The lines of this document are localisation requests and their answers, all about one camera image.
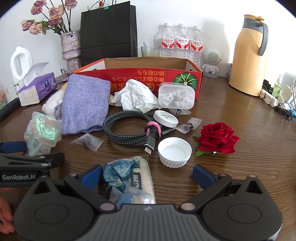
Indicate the glass cup with straw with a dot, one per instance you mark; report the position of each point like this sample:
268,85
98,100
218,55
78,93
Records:
148,51

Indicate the red fabric rose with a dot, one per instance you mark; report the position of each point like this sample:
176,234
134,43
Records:
217,138

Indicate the white astronaut speaker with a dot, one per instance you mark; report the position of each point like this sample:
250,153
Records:
212,58

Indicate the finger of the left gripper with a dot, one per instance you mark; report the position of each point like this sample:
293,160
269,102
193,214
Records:
13,147
46,162

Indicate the water bottle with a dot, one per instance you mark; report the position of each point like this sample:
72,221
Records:
167,41
182,42
196,46

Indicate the clear sachet behind tin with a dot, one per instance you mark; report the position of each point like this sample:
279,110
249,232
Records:
177,112

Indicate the red cardboard box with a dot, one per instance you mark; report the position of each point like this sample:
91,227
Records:
151,71

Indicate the small green spray bottle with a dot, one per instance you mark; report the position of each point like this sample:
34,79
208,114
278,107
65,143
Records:
277,87

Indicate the white plastic jar lid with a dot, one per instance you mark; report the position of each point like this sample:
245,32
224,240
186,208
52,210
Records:
174,152

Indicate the blue painting print packet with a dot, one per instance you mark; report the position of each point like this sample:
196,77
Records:
129,181

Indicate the middle water bottle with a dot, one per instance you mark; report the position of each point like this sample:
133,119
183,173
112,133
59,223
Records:
182,42

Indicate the purple textured vase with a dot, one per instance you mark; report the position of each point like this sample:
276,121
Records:
71,50

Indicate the crumpled white tissue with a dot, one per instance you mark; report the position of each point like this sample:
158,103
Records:
136,96

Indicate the white plush toy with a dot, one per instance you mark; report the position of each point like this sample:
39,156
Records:
54,103

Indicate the yellow thermos jug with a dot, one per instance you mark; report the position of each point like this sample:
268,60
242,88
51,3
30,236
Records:
249,61

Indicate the purple tissue pack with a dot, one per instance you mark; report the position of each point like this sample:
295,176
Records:
37,85

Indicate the right water bottle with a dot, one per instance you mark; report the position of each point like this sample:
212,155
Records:
196,46

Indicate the white power strip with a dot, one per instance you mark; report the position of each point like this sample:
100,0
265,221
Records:
268,98

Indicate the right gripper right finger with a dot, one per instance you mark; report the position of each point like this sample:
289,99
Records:
213,186

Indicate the small clear sachet left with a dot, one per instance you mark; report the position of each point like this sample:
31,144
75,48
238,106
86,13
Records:
91,142

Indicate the purple woven cloth pouch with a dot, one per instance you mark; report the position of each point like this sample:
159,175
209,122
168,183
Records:
85,104

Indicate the translucent box of beads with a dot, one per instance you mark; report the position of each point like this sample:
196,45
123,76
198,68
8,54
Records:
176,96

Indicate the small clear sachet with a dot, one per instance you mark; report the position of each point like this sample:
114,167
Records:
191,124
91,142

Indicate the black paper shopping bag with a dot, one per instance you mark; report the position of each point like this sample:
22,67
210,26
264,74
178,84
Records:
108,33

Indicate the dried pink flowers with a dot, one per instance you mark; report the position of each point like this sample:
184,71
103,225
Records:
55,17

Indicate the iridescent green plastic bag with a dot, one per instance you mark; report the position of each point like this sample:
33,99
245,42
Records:
42,134

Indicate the person's left hand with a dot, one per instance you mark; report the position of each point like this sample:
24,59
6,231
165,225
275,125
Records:
6,217

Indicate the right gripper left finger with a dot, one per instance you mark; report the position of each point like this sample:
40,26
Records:
83,186

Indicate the white detergent jug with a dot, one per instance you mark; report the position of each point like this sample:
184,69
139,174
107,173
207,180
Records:
21,61

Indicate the left water bottle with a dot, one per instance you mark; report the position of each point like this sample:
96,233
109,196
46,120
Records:
167,41

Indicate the small clear sachet right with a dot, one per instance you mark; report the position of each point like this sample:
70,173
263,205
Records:
191,124

